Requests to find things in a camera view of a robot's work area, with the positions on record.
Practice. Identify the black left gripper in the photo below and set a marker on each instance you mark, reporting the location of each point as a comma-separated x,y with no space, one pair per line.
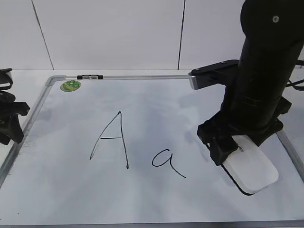
10,128

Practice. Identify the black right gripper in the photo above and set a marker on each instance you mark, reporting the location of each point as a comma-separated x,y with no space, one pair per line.
246,121

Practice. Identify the white board eraser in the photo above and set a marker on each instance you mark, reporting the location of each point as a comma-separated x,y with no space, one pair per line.
249,167

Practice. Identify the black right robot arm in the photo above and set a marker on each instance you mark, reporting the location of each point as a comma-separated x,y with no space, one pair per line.
255,82

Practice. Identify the round green magnet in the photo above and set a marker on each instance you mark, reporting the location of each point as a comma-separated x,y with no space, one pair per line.
70,86

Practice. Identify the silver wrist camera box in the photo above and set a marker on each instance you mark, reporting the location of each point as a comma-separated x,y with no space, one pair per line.
222,73

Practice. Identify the black marker clip on frame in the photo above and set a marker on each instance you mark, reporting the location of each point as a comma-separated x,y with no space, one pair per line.
90,77

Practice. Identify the white board with grey frame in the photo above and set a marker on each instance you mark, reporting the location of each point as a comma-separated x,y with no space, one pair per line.
127,152

